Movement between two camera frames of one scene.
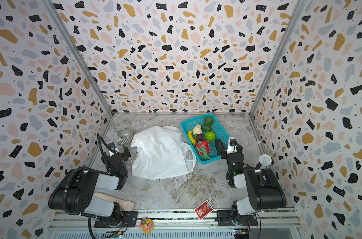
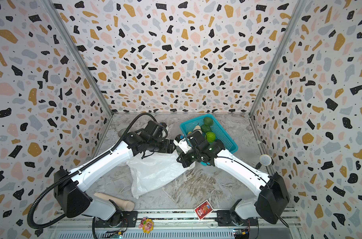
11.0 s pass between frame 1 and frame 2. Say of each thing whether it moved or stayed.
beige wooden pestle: stayed
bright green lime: stayed
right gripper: moved
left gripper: moved
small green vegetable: stayed
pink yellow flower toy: stayed
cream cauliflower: stayed
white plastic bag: moved
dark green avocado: stayed
